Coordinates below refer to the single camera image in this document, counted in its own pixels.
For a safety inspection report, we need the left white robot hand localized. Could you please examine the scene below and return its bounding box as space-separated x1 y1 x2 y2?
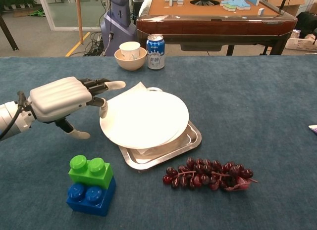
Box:
29 76 126 140

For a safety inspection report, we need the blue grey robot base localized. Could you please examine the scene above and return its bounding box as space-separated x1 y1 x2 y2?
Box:
100 0 138 56

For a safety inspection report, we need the black slanted table leg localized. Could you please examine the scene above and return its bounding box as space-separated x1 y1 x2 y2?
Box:
0 14 19 51

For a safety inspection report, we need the beige bowl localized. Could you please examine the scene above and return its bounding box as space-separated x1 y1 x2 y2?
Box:
114 46 147 71

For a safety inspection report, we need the wooden pole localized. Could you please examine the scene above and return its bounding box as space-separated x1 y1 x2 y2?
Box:
75 0 85 45

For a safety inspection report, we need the green toy brick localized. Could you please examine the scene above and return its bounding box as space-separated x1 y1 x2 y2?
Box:
68 154 113 190

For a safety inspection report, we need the white paper cup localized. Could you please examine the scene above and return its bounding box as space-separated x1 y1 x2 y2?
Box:
119 41 141 61

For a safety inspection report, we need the square metal tray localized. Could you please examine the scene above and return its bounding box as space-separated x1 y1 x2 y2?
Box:
118 87 203 171

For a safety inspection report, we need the row of potted plants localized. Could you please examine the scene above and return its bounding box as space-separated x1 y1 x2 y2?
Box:
0 0 38 11

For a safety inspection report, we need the blue white drink can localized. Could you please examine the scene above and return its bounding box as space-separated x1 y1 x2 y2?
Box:
146 34 165 70

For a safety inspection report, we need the blue toy brick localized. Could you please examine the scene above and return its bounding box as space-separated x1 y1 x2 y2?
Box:
66 177 116 217

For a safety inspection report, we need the dark red grape bunch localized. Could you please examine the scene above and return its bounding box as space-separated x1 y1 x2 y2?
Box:
162 157 259 192

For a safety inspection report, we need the brown mahjong table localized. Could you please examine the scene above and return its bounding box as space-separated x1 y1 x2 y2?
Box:
136 0 298 56

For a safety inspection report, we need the blue felt table cloth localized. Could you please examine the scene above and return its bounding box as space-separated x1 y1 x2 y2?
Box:
0 55 317 230

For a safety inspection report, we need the large mahjong tile pile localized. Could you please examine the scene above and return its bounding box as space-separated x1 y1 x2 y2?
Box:
219 0 261 12

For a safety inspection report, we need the white plastic basket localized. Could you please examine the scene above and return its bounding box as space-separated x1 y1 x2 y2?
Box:
284 29 317 52

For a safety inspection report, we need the cardboard box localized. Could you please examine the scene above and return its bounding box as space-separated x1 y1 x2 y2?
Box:
266 0 308 17

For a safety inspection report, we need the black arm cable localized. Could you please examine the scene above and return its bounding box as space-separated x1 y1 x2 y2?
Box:
0 91 27 139

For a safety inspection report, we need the black floor cable bundle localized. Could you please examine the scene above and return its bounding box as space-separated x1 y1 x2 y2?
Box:
84 31 109 57

